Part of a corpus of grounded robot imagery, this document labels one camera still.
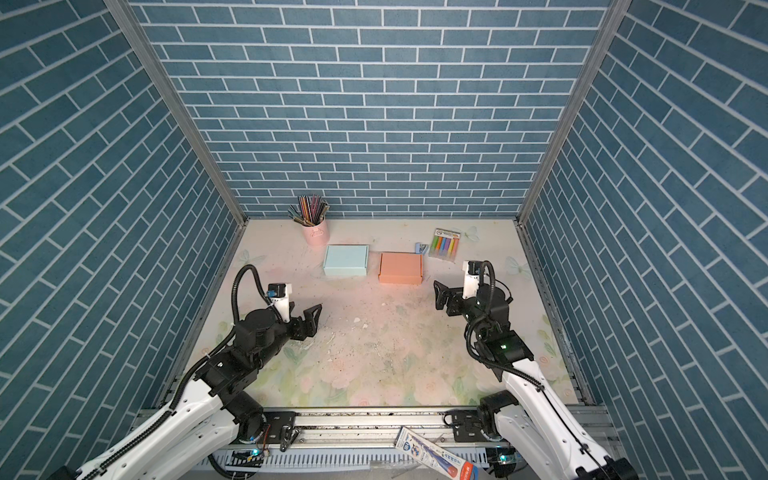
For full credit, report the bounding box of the pink paper box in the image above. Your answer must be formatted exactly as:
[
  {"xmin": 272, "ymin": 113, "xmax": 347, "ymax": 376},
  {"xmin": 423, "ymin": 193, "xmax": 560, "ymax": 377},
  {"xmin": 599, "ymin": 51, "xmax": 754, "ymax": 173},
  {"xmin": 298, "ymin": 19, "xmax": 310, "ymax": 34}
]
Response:
[{"xmin": 378, "ymin": 252, "xmax": 423, "ymax": 285}]

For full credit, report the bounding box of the mint green paper box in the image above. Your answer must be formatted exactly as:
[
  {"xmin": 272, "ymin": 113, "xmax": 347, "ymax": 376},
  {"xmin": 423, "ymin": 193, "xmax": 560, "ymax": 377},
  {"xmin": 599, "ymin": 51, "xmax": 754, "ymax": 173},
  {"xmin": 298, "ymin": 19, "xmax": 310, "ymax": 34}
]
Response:
[{"xmin": 323, "ymin": 245, "xmax": 369, "ymax": 277}]

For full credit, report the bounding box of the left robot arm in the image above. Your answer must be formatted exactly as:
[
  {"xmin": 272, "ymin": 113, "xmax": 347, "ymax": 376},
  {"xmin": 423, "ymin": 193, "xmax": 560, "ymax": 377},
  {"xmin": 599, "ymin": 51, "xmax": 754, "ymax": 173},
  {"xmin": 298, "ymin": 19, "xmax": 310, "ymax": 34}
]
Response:
[{"xmin": 50, "ymin": 264, "xmax": 322, "ymax": 479}]

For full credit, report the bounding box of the white red toothpaste box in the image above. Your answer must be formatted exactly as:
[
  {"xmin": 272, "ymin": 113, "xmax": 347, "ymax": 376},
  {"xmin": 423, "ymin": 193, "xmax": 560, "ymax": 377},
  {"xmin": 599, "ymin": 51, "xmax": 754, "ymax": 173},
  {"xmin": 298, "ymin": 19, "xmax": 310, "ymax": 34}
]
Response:
[{"xmin": 395, "ymin": 427, "xmax": 479, "ymax": 480}]

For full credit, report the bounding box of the clear case of markers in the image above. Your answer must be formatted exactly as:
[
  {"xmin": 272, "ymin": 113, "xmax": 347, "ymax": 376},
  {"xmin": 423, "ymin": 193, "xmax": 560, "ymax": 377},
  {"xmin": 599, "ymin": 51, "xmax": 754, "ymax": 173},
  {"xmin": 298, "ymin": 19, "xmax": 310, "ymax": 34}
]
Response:
[{"xmin": 428, "ymin": 228, "xmax": 461, "ymax": 262}]

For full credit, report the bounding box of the pink pencil cup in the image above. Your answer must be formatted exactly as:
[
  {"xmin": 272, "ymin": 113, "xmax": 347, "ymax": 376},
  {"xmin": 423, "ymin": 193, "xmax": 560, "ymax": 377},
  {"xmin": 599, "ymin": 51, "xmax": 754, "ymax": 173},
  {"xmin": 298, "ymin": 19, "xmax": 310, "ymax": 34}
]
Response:
[{"xmin": 302, "ymin": 220, "xmax": 330, "ymax": 247}]

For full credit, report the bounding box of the bundle of coloured pencils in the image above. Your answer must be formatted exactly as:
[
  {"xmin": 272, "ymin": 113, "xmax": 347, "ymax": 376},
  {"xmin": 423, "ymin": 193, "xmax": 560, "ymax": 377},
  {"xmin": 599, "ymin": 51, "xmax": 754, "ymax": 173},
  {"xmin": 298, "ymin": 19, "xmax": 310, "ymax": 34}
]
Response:
[{"xmin": 288, "ymin": 195, "xmax": 330, "ymax": 227}]

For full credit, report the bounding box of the left green circuit board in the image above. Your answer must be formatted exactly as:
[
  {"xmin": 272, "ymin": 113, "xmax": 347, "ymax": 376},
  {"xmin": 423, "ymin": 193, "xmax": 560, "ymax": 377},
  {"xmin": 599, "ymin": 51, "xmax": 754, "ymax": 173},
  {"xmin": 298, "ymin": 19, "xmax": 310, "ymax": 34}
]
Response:
[{"xmin": 227, "ymin": 449, "xmax": 268, "ymax": 468}]

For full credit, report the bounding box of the green circuit board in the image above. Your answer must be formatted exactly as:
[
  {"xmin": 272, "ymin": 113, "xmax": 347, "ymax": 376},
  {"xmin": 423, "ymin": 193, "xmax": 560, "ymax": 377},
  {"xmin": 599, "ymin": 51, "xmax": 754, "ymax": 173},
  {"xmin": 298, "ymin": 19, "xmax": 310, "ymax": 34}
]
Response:
[
  {"xmin": 227, "ymin": 449, "xmax": 268, "ymax": 468},
  {"xmin": 485, "ymin": 447, "xmax": 522, "ymax": 479}
]

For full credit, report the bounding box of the right green circuit board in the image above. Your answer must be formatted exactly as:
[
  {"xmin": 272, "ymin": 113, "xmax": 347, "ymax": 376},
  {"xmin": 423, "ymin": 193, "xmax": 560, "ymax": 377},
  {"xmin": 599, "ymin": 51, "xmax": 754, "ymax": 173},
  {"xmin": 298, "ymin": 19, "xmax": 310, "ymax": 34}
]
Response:
[{"xmin": 485, "ymin": 447, "xmax": 522, "ymax": 479}]

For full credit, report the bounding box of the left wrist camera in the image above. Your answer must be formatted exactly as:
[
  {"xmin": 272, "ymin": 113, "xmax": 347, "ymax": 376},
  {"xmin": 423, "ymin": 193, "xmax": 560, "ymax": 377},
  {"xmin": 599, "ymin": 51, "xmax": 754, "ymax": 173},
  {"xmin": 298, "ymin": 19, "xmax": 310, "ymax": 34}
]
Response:
[{"xmin": 267, "ymin": 283, "xmax": 292, "ymax": 323}]

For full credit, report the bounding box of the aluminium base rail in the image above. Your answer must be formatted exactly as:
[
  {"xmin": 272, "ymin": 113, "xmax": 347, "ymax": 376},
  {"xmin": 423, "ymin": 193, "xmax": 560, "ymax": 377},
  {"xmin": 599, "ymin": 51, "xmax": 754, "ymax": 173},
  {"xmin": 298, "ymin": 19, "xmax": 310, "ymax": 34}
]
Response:
[{"xmin": 119, "ymin": 406, "xmax": 637, "ymax": 480}]

